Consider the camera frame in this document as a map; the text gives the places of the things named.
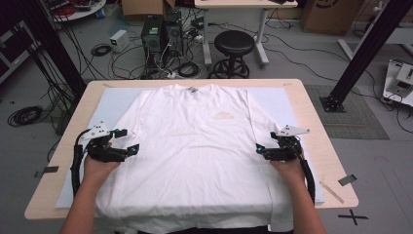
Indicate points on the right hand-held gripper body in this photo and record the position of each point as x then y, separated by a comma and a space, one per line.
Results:
285, 151

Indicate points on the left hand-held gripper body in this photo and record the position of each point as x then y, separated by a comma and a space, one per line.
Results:
104, 151

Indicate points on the white t-shirt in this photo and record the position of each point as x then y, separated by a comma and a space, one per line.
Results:
195, 146

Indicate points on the person's right hand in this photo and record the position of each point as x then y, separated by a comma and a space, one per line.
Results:
290, 170

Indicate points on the person's left hand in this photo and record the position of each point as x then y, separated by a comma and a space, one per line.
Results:
95, 172

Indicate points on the light blue foam mat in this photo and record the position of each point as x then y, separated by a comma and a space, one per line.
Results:
113, 104

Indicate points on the black tape strip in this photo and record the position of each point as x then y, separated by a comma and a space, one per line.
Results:
50, 169
347, 180

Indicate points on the thin wooden stick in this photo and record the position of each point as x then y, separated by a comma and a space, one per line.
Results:
331, 192

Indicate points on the grey floor mat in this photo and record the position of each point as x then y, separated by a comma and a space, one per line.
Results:
354, 120

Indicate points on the white power strip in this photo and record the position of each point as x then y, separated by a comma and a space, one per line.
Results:
172, 75

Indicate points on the white power supply box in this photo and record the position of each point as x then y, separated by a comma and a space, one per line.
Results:
119, 40

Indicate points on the black tape cross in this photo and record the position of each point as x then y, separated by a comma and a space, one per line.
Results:
353, 217

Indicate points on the person's dark clothing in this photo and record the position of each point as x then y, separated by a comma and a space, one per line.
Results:
211, 230

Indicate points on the black round stool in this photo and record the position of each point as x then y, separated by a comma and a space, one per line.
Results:
233, 44

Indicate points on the black computer tower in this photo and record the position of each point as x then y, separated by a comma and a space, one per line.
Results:
152, 35
173, 32

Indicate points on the round white table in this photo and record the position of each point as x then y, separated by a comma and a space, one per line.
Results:
87, 11

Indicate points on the open cardboard box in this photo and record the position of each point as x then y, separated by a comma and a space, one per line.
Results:
142, 7

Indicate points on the large printed cardboard box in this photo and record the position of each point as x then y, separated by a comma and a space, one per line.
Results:
331, 16

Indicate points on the grey metal rack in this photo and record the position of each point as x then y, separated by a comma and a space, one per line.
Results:
13, 55

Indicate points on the white electronic device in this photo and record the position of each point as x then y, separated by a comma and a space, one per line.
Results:
399, 81

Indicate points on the white desk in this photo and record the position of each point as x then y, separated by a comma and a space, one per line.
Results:
243, 3

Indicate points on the black metal post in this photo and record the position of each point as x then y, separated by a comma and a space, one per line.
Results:
363, 55
55, 48

